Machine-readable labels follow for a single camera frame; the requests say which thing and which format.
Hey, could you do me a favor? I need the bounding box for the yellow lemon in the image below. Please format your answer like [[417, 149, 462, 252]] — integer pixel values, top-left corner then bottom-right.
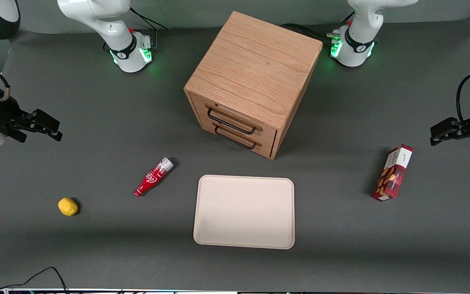
[[58, 198, 79, 216]]

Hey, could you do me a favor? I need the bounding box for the red cola bottle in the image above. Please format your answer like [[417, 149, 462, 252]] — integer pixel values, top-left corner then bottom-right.
[[134, 157, 175, 197]]

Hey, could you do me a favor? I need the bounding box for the wooden drawer with black handle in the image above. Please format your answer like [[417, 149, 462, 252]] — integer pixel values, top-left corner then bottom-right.
[[189, 93, 278, 144], [196, 111, 277, 159]]

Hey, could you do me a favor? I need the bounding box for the black right base cable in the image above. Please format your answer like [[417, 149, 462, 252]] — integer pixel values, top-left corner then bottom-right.
[[129, 7, 168, 50]]

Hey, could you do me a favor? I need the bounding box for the oak wooden drawer cabinet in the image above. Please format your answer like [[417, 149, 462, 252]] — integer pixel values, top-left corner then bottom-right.
[[184, 11, 324, 160]]

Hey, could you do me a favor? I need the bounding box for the black left base cable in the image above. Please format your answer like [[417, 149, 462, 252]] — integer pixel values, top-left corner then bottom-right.
[[280, 12, 356, 40]]

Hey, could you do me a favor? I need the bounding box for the long black floor cable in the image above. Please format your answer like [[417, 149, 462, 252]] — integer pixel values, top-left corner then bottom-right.
[[0, 267, 69, 294]]

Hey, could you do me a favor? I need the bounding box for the red snack box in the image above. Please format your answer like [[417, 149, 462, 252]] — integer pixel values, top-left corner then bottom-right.
[[372, 144, 414, 201]]

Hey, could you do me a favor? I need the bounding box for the beige plastic tray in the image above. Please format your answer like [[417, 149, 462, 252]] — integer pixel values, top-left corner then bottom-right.
[[193, 175, 295, 250]]

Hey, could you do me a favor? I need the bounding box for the black base cable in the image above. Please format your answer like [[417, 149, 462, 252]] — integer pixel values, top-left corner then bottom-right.
[[280, 12, 356, 40], [129, 7, 168, 50]]

